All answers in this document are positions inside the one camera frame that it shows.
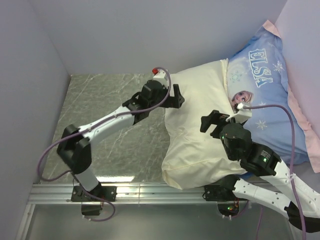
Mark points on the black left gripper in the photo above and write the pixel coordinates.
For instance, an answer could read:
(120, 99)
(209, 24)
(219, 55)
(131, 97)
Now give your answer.
(174, 102)

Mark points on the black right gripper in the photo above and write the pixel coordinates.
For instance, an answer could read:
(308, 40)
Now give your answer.
(215, 117)

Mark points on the cream pillowcase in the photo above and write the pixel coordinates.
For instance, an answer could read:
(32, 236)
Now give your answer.
(195, 159)

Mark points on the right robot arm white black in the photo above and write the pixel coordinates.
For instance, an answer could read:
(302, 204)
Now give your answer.
(294, 200)

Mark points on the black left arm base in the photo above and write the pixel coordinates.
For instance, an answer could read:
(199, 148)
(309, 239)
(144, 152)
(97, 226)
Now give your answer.
(92, 202)

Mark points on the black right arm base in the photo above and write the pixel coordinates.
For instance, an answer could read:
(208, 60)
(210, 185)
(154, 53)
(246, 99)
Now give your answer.
(221, 192)

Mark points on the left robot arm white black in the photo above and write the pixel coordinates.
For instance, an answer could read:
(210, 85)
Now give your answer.
(77, 143)

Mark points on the blue Elsa pillow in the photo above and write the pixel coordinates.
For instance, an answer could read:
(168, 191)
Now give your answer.
(257, 75)

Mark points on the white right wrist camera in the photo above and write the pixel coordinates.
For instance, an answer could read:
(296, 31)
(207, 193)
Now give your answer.
(241, 115)

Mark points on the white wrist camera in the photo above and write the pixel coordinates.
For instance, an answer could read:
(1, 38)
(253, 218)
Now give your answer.
(241, 115)
(160, 75)

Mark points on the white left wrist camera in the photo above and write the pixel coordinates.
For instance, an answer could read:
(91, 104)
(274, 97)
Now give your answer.
(160, 75)

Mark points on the aluminium mounting rail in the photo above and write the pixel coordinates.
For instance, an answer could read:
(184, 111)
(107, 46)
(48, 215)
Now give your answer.
(144, 211)

